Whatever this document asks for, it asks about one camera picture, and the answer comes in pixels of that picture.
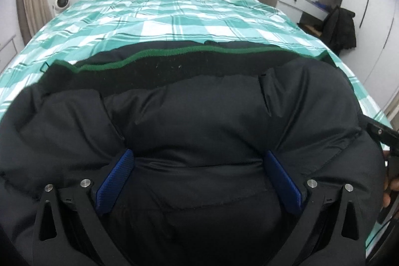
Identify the white drawer unit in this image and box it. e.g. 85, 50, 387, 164
0, 35, 18, 73

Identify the black hanging coat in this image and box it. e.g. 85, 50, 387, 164
321, 6, 356, 55

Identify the green plaid bed sheet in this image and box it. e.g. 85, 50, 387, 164
0, 0, 393, 254

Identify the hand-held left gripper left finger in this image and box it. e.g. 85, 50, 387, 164
33, 148, 135, 266

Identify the wooden chair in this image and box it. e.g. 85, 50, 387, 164
299, 21, 326, 37

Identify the white wardrobe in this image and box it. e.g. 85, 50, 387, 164
340, 0, 399, 117

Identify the black puffer jacket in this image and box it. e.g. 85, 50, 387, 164
0, 40, 389, 266

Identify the white round fan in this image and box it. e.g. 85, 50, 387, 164
51, 0, 71, 15

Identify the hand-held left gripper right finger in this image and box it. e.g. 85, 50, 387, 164
263, 150, 367, 266

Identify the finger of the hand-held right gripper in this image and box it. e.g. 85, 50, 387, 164
362, 115, 399, 157

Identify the person's right hand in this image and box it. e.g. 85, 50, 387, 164
383, 152, 399, 209

